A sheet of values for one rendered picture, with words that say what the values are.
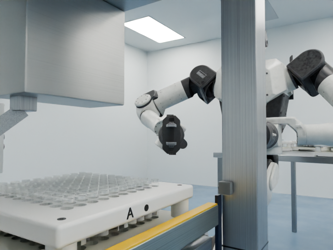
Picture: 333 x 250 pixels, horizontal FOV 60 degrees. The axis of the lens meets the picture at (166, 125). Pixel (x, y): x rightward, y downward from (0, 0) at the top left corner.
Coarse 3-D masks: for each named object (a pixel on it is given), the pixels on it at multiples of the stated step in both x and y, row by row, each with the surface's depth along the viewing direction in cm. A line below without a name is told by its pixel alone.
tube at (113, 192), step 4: (112, 188) 36; (116, 188) 36; (112, 192) 35; (116, 192) 35; (112, 196) 35; (116, 196) 35; (112, 228) 35; (116, 228) 35; (112, 232) 35; (116, 232) 35
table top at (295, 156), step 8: (216, 152) 192; (288, 152) 189; (296, 152) 189; (304, 152) 189; (312, 152) 189; (280, 160) 163; (288, 160) 160; (296, 160) 158; (304, 160) 155; (312, 160) 152; (320, 160) 150; (328, 160) 147
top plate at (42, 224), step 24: (144, 192) 38; (168, 192) 39; (192, 192) 44; (0, 216) 29; (24, 216) 27; (48, 216) 27; (72, 216) 27; (96, 216) 28; (120, 216) 30; (48, 240) 24; (72, 240) 25
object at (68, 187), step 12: (36, 180) 42; (48, 180) 42; (60, 180) 43; (72, 180) 43; (84, 180) 43; (96, 180) 43; (108, 180) 43; (120, 180) 43; (132, 180) 43; (48, 192) 34; (60, 192) 34; (72, 192) 34; (84, 192) 33
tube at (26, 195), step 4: (24, 192) 34; (28, 192) 33; (32, 192) 33; (24, 196) 33; (28, 196) 33; (24, 200) 33; (28, 200) 33; (20, 240) 33; (24, 240) 33; (28, 240) 33
